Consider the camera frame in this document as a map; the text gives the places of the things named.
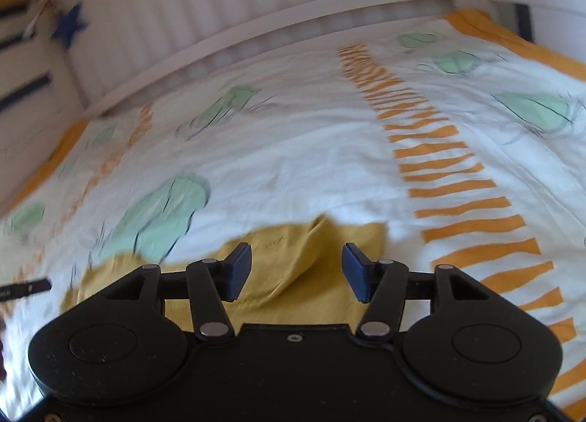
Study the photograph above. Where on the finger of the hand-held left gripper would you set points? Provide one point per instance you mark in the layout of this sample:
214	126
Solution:
27	288

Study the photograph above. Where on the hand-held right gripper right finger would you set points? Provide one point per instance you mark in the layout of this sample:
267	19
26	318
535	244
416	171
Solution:
355	271

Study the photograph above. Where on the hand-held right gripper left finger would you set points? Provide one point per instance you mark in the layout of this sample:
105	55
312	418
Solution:
239	271

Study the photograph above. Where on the yellow knit sweater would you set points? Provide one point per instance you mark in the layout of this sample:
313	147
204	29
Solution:
284	266

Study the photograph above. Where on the leaf printed white duvet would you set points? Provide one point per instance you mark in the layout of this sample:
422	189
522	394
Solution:
297	152

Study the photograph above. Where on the blue star decoration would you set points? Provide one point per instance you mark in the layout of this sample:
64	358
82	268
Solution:
68	25

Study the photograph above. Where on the white wooden bed frame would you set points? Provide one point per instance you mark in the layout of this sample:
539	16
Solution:
229	1

